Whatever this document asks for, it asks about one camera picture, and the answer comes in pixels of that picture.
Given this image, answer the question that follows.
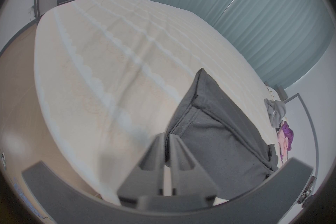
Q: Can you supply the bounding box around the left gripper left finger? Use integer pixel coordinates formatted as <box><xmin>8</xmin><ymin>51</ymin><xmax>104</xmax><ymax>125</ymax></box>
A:
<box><xmin>118</xmin><ymin>133</ymin><xmax>166</xmax><ymax>204</ymax></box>

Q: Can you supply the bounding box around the pink garment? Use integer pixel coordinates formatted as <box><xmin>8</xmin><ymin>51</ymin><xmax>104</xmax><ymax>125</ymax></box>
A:
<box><xmin>277</xmin><ymin>130</ymin><xmax>289</xmax><ymax>155</ymax></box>

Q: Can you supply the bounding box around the grey garment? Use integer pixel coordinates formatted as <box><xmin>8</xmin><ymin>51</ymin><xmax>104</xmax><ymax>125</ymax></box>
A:
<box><xmin>264</xmin><ymin>98</ymin><xmax>286</xmax><ymax>129</ymax></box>

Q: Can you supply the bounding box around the bed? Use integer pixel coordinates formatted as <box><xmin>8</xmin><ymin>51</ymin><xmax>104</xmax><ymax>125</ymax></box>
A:
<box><xmin>34</xmin><ymin>0</ymin><xmax>319</xmax><ymax>205</ymax></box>

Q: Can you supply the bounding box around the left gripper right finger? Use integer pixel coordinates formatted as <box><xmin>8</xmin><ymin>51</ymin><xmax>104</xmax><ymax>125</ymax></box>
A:
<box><xmin>166</xmin><ymin>134</ymin><xmax>219</xmax><ymax>204</ymax></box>

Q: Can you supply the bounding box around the grey bedside table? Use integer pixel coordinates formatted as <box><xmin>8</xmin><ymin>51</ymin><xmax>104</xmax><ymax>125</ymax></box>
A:
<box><xmin>264</xmin><ymin>81</ymin><xmax>289</xmax><ymax>103</ymax></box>

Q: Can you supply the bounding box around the white printed pillow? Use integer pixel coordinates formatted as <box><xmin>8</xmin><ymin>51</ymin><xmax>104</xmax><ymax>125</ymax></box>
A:
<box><xmin>265</xmin><ymin>85</ymin><xmax>279</xmax><ymax>100</ymax></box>

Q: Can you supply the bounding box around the black T-shirt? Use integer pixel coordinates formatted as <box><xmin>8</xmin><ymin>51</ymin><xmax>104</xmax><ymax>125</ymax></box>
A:
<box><xmin>165</xmin><ymin>68</ymin><xmax>279</xmax><ymax>201</ymax></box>

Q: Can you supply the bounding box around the purple garment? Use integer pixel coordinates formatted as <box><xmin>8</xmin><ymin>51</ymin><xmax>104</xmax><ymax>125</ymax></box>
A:
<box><xmin>279</xmin><ymin>122</ymin><xmax>294</xmax><ymax>160</ymax></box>

